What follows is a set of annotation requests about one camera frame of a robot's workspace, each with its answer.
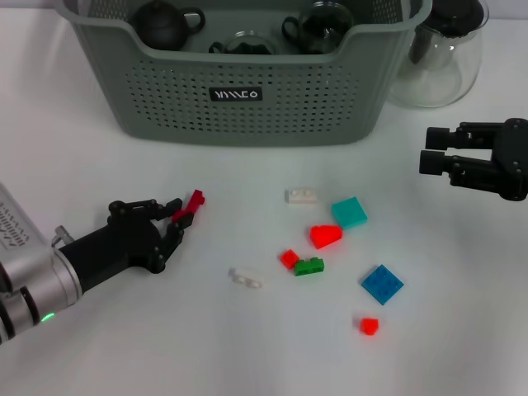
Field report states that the glass carafe black lid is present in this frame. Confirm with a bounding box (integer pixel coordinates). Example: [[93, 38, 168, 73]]
[[387, 0, 491, 109]]

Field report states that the teal square plate brick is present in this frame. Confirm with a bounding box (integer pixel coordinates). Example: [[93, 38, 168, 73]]
[[331, 196, 369, 230]]

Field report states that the blue square plate brick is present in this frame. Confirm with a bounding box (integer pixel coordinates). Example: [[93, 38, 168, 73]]
[[361, 263, 405, 306]]

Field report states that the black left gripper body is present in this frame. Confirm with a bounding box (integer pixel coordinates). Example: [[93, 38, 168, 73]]
[[59, 200, 167, 296]]

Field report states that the large orange-red sloped brick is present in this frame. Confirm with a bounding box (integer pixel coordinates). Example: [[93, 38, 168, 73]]
[[309, 224, 344, 251]]

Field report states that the white two-stud brick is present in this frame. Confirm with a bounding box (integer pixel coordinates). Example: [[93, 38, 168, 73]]
[[284, 187, 322, 206]]

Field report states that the grey perforated storage bin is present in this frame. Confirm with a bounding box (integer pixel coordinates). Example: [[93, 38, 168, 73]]
[[55, 0, 434, 149]]

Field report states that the small red square brick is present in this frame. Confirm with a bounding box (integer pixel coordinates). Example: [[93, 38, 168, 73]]
[[280, 248, 301, 270]]

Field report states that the dark red curved brick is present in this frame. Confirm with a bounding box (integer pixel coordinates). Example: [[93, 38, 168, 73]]
[[172, 189, 206, 224]]

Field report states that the small orange-red notched brick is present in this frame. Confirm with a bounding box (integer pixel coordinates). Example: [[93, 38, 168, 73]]
[[360, 316, 380, 337]]

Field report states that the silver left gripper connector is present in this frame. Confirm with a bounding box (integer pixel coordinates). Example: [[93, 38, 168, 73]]
[[53, 225, 74, 248]]

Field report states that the dark brown clay teapot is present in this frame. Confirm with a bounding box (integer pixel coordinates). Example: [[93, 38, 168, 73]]
[[130, 0, 206, 50]]

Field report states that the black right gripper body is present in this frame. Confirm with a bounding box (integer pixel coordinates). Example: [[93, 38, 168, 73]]
[[490, 118, 528, 202]]

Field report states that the white plate brick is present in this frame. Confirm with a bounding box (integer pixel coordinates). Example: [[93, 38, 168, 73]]
[[228, 266, 265, 290]]

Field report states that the green two-stud brick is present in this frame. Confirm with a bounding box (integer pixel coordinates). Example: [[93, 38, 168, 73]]
[[294, 257, 326, 277]]

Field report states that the glass teacup black base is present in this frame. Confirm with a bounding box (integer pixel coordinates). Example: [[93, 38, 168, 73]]
[[208, 30, 276, 55], [281, 1, 356, 55]]

